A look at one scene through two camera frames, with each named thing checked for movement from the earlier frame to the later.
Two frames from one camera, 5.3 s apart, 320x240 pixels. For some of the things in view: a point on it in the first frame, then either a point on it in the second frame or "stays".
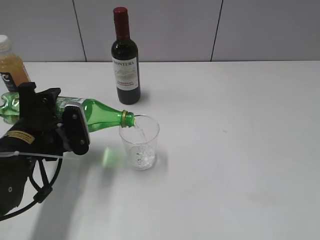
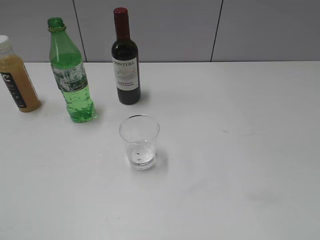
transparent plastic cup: [140, 142] stays
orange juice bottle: [13, 72] stays
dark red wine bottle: [125, 60] stays
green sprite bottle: [99, 116] -> [69, 71]
